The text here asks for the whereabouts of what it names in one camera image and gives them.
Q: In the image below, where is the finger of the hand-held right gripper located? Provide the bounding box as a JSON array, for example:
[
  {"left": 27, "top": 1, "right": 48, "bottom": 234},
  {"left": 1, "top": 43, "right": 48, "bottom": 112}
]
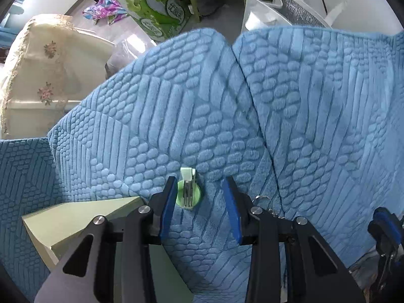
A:
[{"left": 368, "top": 208, "right": 404, "bottom": 260}]

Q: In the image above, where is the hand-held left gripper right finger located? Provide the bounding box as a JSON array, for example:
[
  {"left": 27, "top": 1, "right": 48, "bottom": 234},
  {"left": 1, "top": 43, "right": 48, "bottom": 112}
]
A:
[{"left": 221, "top": 176, "right": 366, "bottom": 303}]

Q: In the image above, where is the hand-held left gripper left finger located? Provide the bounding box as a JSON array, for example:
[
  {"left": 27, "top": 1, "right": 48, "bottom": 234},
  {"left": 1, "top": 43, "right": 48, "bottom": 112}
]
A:
[{"left": 34, "top": 176, "right": 179, "bottom": 303}]

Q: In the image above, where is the green hair clip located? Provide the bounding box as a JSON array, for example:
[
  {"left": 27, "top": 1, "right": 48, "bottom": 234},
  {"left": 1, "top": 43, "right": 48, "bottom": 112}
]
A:
[{"left": 176, "top": 168, "right": 203, "bottom": 210}]

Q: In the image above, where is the pale green jewelry box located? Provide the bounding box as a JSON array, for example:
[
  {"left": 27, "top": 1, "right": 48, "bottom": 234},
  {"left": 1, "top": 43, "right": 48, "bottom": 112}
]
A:
[{"left": 21, "top": 196, "right": 194, "bottom": 303}]

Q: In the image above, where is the blue textured sofa cover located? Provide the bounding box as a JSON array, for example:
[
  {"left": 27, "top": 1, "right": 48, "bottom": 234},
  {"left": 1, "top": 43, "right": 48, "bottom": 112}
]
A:
[{"left": 0, "top": 28, "right": 404, "bottom": 303}]

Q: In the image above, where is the clear plastic bag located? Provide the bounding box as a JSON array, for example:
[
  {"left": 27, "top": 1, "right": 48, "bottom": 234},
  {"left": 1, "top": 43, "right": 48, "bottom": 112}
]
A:
[{"left": 106, "top": 35, "right": 152, "bottom": 79}]

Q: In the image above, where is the floral cloth covered table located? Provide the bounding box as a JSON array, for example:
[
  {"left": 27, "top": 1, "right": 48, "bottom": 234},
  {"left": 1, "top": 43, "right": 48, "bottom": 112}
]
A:
[{"left": 0, "top": 14, "right": 116, "bottom": 141}]

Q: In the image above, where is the green carton box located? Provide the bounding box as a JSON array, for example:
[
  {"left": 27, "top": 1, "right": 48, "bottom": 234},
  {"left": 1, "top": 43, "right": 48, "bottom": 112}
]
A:
[{"left": 110, "top": 0, "right": 193, "bottom": 41}]

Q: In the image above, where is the white storage bag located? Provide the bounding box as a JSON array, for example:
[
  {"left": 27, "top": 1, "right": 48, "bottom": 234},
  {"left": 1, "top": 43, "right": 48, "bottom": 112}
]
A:
[{"left": 243, "top": 0, "right": 286, "bottom": 34}]

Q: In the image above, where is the purple floral wrapping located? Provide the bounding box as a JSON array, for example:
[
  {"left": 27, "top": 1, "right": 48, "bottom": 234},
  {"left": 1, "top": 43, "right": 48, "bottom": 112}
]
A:
[{"left": 83, "top": 0, "right": 128, "bottom": 26}]

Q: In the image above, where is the white insulated tote bag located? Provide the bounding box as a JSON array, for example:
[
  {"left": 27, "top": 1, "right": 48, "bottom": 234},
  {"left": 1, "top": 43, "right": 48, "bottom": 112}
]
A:
[{"left": 273, "top": 0, "right": 349, "bottom": 29}]

